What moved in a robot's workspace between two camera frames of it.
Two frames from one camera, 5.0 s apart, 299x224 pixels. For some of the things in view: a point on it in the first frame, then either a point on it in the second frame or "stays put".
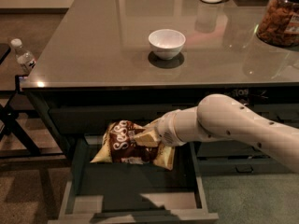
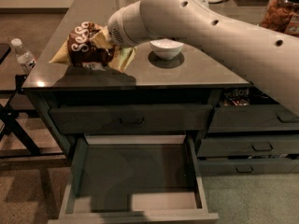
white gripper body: (165, 129) to (120, 28)
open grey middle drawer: (142, 193) stays put
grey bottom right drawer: (243, 166) stays put
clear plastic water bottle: (25, 59) stays put
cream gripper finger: (148, 139) to (103, 38)
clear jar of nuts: (278, 24) stays put
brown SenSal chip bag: (119, 146) to (78, 49)
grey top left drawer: (90, 119) stays put
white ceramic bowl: (166, 43) stays put
